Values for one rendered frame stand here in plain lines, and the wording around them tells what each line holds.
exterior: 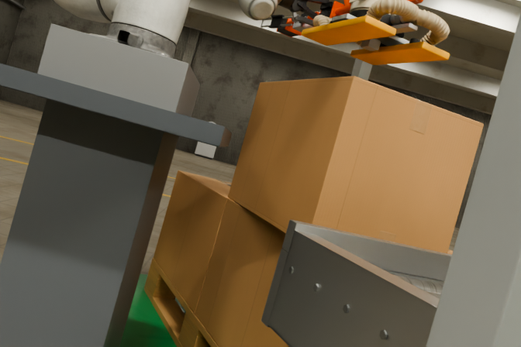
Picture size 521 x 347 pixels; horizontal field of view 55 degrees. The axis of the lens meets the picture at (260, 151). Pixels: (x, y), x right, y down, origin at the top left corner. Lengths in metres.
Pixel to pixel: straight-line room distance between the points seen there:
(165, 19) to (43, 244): 0.54
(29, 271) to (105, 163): 0.27
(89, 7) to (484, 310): 1.09
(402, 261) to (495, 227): 0.75
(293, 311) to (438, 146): 0.58
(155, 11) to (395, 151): 0.63
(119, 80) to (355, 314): 0.63
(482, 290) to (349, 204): 0.78
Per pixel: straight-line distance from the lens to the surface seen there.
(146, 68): 1.05
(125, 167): 1.08
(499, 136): 0.45
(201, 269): 1.76
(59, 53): 1.11
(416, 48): 1.44
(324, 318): 0.88
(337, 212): 1.17
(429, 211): 1.32
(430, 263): 1.22
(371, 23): 1.33
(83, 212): 1.11
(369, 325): 0.79
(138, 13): 1.16
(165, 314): 2.06
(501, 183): 0.43
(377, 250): 1.11
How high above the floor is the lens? 0.73
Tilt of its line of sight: level
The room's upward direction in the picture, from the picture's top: 16 degrees clockwise
